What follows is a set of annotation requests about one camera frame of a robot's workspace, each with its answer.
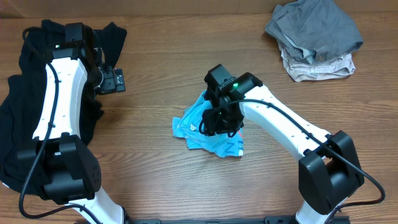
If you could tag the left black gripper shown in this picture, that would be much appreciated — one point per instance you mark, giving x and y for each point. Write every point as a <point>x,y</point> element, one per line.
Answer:
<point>109,86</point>

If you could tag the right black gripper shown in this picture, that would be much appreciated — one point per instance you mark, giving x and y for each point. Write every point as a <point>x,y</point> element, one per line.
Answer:
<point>212,126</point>

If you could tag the light blue t-shirt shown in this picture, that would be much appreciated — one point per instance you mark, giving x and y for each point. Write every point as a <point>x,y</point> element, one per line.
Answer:
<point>187,127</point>

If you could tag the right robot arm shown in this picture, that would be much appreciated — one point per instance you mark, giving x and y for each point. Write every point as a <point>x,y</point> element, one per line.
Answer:
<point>328,164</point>

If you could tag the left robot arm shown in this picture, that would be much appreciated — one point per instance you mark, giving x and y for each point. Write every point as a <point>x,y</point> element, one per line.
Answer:
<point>59,165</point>

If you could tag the folded beige garment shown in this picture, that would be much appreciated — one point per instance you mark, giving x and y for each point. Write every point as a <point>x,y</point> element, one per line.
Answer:
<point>336,68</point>

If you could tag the black t-shirt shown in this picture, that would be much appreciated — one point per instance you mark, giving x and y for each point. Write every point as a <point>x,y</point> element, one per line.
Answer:
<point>21,109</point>

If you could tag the folded grey garment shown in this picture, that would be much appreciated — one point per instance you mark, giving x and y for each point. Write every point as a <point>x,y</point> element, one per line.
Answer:
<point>314,31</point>

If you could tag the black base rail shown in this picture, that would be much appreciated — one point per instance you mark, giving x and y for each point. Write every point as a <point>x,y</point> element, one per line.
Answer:
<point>214,221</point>

